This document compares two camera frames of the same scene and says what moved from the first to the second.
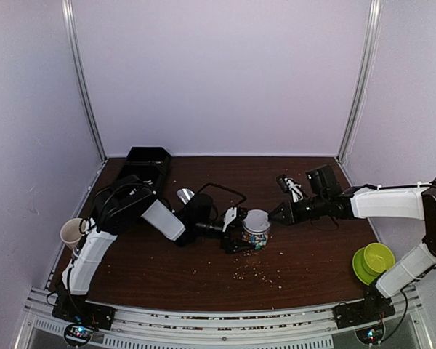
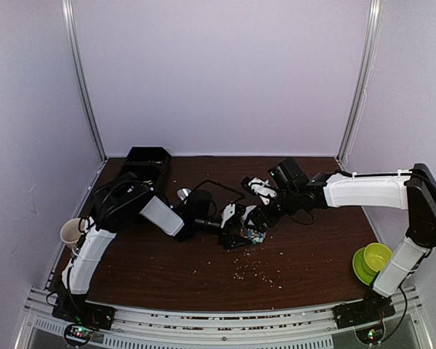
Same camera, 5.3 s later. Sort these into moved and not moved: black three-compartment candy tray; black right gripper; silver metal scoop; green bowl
Moved: black right gripper
Not moved: green bowl; black three-compartment candy tray; silver metal scoop
